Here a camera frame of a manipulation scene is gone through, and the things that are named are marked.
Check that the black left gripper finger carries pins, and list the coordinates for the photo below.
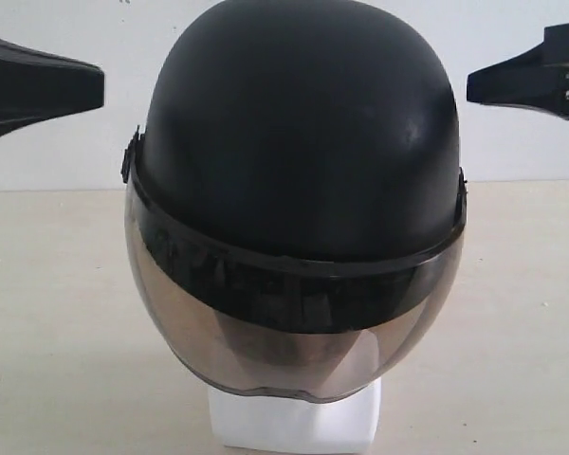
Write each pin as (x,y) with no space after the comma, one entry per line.
(36,86)

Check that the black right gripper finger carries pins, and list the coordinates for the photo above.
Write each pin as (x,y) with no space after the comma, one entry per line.
(535,80)

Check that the black helmet with tinted visor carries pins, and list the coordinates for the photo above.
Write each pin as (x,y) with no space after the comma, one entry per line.
(295,205)

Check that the white mannequin head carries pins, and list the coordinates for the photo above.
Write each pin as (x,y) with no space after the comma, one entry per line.
(347,426)

